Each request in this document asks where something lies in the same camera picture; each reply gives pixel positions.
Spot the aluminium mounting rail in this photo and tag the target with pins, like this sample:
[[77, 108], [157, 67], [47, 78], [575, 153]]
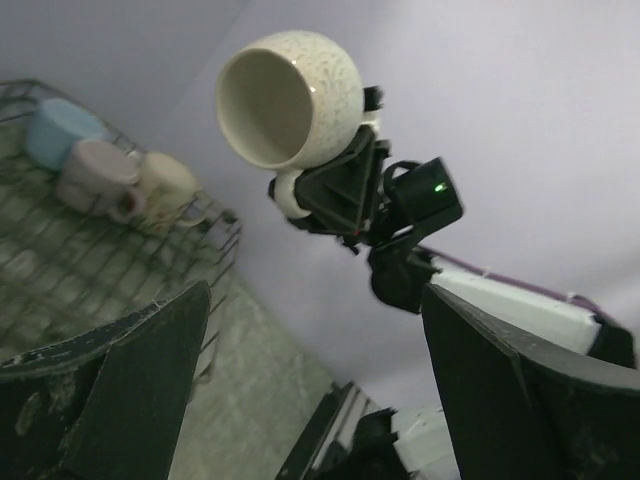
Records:
[[325, 437]]

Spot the cream white speckled mug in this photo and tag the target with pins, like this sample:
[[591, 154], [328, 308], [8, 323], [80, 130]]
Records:
[[289, 102]]

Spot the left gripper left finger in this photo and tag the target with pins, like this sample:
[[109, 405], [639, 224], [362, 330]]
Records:
[[109, 403]]

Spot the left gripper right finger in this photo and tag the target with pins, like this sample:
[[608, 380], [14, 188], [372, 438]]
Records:
[[519, 406]]

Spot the light blue mug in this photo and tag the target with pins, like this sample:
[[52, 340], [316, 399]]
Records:
[[56, 125]]

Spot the grey wire dish rack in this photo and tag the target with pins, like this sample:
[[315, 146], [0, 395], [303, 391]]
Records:
[[64, 272]]

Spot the green inside floral mug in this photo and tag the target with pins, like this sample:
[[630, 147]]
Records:
[[170, 188]]

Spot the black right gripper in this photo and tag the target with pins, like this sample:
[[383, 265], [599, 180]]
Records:
[[354, 195]]

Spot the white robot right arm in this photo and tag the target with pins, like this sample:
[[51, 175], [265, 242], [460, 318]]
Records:
[[402, 444]]

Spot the lavender mug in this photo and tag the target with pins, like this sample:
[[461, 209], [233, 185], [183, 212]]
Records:
[[98, 179]]

